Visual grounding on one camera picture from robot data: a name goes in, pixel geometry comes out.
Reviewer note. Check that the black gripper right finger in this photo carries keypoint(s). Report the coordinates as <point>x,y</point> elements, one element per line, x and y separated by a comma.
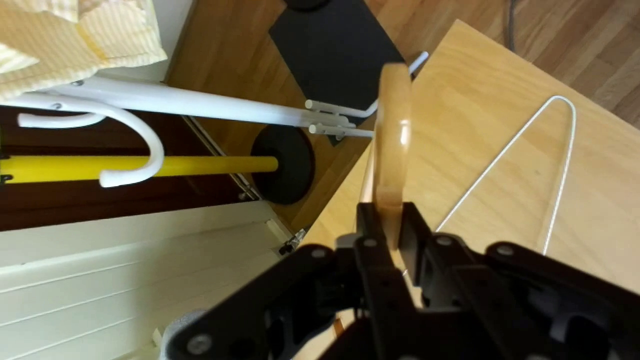
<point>506,301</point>

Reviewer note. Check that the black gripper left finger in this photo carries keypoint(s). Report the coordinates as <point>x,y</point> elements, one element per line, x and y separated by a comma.
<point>300,301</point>

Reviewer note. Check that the wooden clothes hanger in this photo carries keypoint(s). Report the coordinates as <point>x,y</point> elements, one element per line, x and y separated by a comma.
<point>393,133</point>

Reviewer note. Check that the small black white plug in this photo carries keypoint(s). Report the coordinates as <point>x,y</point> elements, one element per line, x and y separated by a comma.
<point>291,243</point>

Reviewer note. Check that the white panel door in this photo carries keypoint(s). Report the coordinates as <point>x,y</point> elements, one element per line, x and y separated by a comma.
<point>100,286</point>

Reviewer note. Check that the light wooden table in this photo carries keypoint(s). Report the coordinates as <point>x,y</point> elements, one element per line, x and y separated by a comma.
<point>480,101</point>

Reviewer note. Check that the white coat stand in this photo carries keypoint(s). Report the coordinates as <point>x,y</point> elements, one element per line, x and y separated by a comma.
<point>200,103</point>

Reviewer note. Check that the black flat floor plate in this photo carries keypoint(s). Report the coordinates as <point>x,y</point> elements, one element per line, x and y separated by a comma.
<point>332,46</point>

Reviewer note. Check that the yellow striped shirt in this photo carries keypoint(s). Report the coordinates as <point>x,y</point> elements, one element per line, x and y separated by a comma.
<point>67,33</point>

